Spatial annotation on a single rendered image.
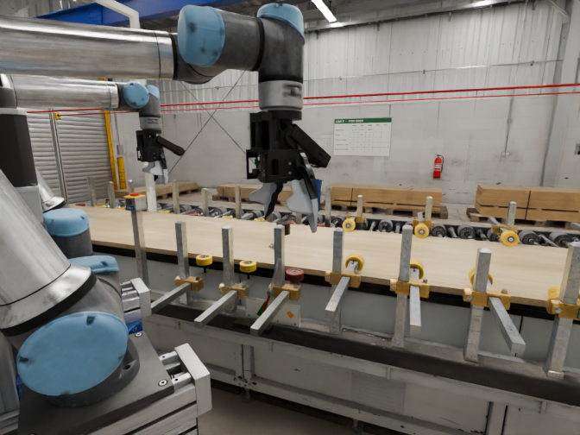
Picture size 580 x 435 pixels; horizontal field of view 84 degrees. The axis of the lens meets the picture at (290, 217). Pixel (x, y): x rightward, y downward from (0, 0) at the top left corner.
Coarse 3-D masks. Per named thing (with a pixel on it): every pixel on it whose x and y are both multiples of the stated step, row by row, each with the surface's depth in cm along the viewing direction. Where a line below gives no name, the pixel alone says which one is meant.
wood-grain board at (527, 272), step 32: (96, 224) 233; (128, 224) 233; (160, 224) 233; (192, 224) 233; (224, 224) 233; (256, 224) 233; (192, 256) 172; (256, 256) 166; (288, 256) 166; (320, 256) 166; (384, 256) 166; (416, 256) 166; (448, 256) 166; (512, 256) 166; (544, 256) 166; (448, 288) 131; (512, 288) 129; (544, 288) 129
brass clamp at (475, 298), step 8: (464, 288) 114; (472, 288) 113; (488, 288) 113; (464, 296) 113; (472, 296) 112; (480, 296) 111; (488, 296) 110; (496, 296) 109; (504, 296) 108; (472, 304) 112; (480, 304) 111; (504, 304) 109
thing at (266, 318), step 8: (280, 296) 132; (288, 296) 135; (272, 304) 125; (280, 304) 126; (264, 312) 119; (272, 312) 119; (256, 320) 113; (264, 320) 113; (256, 328) 109; (264, 328) 113; (256, 336) 109
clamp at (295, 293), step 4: (288, 284) 141; (268, 288) 140; (276, 288) 138; (280, 288) 137; (284, 288) 137; (288, 288) 136; (292, 288) 136; (296, 288) 136; (300, 288) 139; (276, 292) 138; (280, 292) 138; (292, 292) 136; (296, 292) 135; (300, 292) 139; (276, 296) 139; (292, 296) 136; (296, 296) 135; (300, 296) 140; (296, 300) 136
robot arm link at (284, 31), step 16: (272, 16) 48; (288, 16) 48; (272, 32) 48; (288, 32) 49; (272, 48) 48; (288, 48) 49; (272, 64) 50; (288, 64) 50; (272, 80) 54; (288, 80) 54
